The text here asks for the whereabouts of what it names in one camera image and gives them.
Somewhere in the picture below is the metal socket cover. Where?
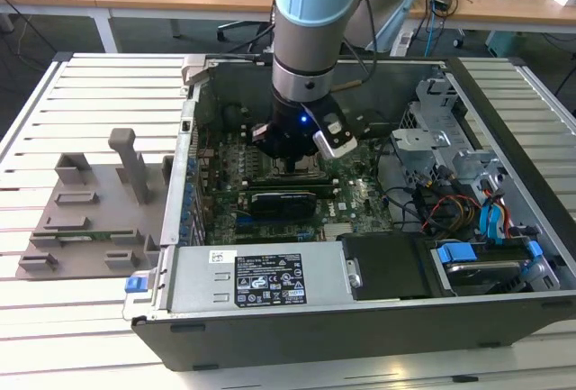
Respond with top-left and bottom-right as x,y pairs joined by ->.
269,155 -> 323,179

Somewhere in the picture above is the white power strip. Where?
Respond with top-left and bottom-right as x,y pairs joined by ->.
389,31 -> 414,57

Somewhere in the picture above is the silver drive cage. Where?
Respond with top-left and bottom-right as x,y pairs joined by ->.
389,65 -> 505,193

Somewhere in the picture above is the CPU socket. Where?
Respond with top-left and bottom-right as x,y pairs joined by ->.
269,155 -> 324,180

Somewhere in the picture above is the black PC case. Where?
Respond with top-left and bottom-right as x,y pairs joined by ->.
121,53 -> 576,373

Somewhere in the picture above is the yellow wire bundle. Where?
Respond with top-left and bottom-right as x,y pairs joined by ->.
454,203 -> 478,232

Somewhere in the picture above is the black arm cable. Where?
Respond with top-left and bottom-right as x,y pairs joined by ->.
204,0 -> 380,92

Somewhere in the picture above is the green motherboard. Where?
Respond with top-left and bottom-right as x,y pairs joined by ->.
193,126 -> 398,246

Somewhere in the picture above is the blue flat wire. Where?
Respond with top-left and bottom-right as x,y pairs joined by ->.
490,204 -> 510,247
477,203 -> 496,245

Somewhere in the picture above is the black office chair base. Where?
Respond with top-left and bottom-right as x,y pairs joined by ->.
217,20 -> 276,54

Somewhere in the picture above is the teal box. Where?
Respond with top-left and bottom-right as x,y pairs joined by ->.
484,31 -> 528,59

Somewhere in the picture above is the hard disk in blue carrier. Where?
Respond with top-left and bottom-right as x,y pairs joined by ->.
430,240 -> 562,297

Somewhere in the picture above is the silver chipset heatsink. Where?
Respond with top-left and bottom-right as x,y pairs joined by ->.
321,222 -> 357,241

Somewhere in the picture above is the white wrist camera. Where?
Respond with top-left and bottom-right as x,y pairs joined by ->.
300,100 -> 358,159

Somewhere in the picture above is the black graphics card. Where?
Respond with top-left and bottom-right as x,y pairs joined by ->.
246,189 -> 319,219

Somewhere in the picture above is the grey parts rack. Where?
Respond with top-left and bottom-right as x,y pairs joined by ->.
15,127 -> 175,282

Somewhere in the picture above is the black plastic shroud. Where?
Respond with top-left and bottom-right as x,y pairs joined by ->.
337,231 -> 437,302

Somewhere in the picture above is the silver power supply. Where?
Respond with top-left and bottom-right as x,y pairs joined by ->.
166,244 -> 361,314

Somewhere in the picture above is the blue case latch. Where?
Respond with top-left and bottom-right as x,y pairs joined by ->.
124,274 -> 149,295

